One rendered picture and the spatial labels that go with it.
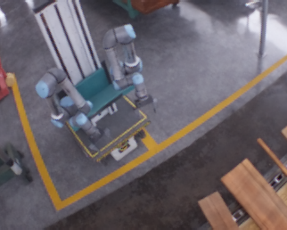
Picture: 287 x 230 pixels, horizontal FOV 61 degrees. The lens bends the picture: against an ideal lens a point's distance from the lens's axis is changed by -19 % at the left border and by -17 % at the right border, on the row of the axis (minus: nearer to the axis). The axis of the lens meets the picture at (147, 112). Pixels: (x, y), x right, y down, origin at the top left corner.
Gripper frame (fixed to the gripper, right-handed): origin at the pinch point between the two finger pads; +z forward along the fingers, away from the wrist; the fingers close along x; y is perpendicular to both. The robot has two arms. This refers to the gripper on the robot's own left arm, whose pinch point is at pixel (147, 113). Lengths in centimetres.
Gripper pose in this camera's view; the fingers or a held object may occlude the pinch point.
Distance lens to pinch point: 225.6
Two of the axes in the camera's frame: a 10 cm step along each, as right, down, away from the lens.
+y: 4.4, 3.1, -8.4
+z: 2.5, 8.6, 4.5
